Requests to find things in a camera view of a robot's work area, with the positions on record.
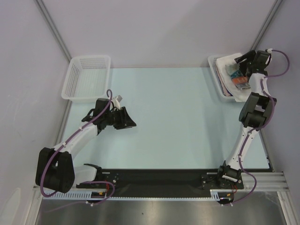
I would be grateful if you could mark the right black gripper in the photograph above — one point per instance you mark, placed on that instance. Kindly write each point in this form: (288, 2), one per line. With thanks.
(247, 60)

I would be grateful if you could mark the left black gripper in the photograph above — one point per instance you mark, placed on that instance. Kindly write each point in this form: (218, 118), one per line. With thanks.
(125, 121)

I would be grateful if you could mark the printed letters towel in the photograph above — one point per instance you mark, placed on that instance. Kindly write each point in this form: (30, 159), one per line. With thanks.
(237, 78)

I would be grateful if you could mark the white towel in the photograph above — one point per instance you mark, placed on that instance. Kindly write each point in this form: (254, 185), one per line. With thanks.
(221, 63)

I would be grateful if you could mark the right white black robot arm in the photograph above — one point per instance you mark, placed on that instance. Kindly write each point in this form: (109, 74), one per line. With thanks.
(255, 114)

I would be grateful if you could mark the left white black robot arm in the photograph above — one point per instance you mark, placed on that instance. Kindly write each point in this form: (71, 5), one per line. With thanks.
(55, 168)

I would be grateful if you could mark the right white plastic basket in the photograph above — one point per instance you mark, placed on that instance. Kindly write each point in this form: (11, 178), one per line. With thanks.
(212, 64)

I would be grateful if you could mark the white plastic basket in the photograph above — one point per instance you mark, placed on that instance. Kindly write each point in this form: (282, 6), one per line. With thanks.
(212, 64)
(87, 78)

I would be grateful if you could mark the pink towel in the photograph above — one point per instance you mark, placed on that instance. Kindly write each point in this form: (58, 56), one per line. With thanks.
(224, 89)

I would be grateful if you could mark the left white plastic basket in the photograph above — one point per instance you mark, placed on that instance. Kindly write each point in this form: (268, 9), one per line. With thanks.
(87, 78)

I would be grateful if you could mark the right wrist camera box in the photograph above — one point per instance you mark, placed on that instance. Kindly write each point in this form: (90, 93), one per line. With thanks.
(269, 51)

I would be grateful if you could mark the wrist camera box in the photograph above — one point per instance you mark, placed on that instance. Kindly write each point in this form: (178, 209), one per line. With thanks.
(269, 51)
(116, 102)

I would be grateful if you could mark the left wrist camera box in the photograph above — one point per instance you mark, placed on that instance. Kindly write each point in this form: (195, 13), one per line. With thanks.
(116, 102)

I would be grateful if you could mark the right aluminium corner post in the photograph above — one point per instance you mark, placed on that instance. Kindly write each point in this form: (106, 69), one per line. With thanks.
(267, 22)

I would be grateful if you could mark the aluminium corner post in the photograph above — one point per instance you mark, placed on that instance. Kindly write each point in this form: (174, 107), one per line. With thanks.
(53, 28)
(267, 22)

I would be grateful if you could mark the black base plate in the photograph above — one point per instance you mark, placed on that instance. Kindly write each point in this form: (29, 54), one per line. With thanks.
(162, 183)

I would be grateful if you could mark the white slotted cable duct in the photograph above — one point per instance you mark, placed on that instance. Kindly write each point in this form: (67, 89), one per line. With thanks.
(94, 196)

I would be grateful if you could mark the left aluminium corner post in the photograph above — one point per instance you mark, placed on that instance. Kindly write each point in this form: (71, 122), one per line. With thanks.
(53, 28)

